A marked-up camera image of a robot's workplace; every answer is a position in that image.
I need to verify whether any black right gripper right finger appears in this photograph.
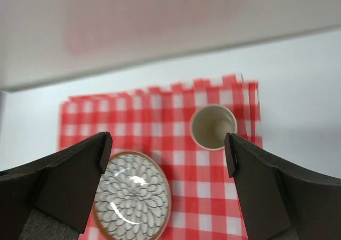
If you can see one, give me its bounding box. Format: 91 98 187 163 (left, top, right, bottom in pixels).
224 134 340 239

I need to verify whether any beige cup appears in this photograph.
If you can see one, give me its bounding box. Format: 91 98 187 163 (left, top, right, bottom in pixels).
190 104 238 151

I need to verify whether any red white checkered cloth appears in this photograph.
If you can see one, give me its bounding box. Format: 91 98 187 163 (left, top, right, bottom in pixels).
59 75 262 239

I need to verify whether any floral patterned ceramic bowl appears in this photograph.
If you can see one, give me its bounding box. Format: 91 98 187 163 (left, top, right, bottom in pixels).
93 151 172 239

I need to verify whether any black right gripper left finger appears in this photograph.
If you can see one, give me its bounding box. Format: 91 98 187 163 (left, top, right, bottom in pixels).
1 132 112 239

